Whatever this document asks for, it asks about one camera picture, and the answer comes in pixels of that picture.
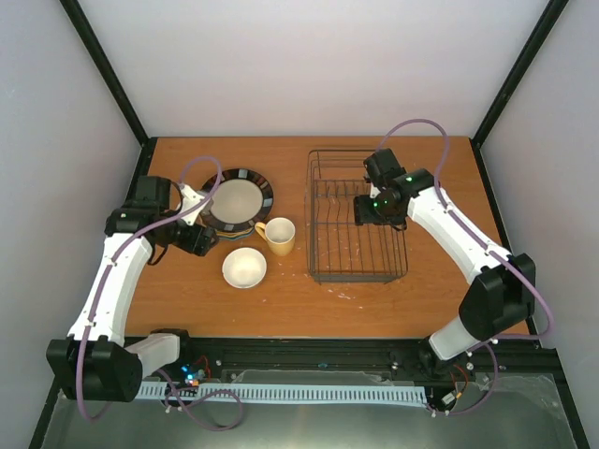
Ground white floral bowl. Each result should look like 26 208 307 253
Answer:
222 248 268 289

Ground black rimmed striped plate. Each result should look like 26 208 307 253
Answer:
200 168 274 234

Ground dark wire dish rack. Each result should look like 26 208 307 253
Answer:
304 149 408 283

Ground yellow ceramic mug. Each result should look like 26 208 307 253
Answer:
255 217 296 256

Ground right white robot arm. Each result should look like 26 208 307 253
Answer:
354 149 537 378

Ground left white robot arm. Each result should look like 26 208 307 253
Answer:
46 176 218 402

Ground yellow dotted scalloped plate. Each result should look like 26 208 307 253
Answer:
216 228 255 240

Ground teal scalloped plate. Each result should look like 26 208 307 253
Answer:
217 232 253 241

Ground left controller board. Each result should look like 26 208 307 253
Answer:
181 355 212 386

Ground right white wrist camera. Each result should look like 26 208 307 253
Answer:
370 183 380 199

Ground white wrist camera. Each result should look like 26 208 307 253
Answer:
370 183 380 199
179 183 213 226

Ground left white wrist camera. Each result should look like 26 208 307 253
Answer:
179 183 213 226

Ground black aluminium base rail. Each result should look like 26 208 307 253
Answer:
177 336 561 389

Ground light blue cable duct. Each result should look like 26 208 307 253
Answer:
138 381 429 406

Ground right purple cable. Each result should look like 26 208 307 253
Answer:
378 118 556 417

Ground right connector wires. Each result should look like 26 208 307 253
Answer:
439 364 474 407

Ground left black frame post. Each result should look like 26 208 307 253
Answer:
58 0 152 147

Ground black frame post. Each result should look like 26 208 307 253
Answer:
58 0 152 147
471 0 570 144

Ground right black frame post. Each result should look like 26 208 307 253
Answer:
471 0 570 144

